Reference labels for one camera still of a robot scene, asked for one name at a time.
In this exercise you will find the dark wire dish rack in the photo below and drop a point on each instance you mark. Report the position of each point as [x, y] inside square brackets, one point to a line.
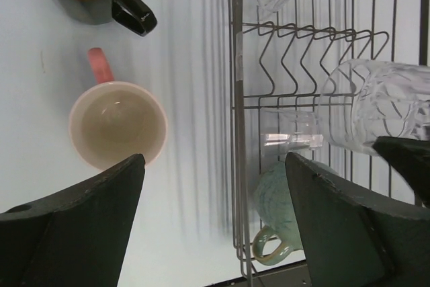
[281, 60]

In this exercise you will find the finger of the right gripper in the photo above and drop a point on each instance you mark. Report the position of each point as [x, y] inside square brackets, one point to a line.
[410, 158]

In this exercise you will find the pink ceramic mug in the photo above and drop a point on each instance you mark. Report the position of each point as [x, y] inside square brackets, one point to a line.
[115, 119]

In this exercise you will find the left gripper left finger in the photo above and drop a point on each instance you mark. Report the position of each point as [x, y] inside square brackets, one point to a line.
[77, 236]

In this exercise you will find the green glazed ceramic mug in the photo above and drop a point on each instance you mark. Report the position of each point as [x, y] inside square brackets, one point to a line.
[274, 206]

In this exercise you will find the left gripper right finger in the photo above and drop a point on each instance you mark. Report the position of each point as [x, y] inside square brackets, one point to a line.
[353, 236]

